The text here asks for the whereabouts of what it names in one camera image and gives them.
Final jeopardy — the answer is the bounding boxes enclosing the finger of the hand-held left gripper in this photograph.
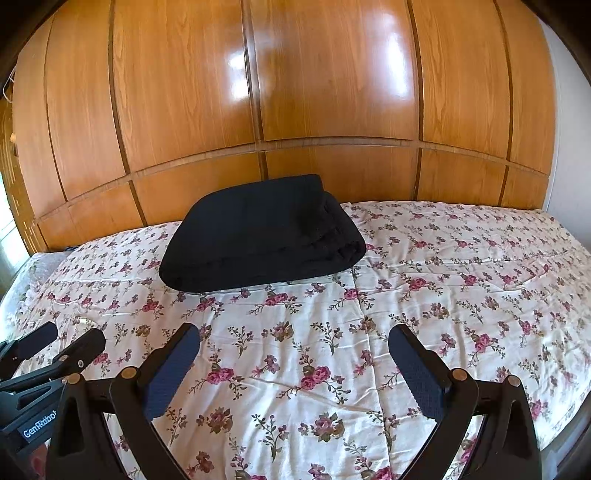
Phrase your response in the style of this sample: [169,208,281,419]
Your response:
[0,328,107,398]
[0,322,59,366]

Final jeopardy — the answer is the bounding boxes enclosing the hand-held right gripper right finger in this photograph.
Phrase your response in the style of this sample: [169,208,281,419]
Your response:
[388,324,539,480]

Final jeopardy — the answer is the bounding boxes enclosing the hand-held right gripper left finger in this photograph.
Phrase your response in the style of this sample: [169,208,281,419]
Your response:
[46,322,201,480]

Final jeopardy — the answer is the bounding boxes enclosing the black pants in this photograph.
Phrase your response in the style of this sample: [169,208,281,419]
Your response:
[159,174,368,294]

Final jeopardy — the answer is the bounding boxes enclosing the white lace cloth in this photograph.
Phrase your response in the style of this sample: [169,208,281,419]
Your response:
[0,251,70,315]

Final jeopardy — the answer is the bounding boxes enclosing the floral bedspread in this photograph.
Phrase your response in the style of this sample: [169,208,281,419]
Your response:
[0,200,591,480]

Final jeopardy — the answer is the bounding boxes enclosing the wooden wardrobe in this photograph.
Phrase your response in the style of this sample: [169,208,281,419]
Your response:
[9,0,557,254]

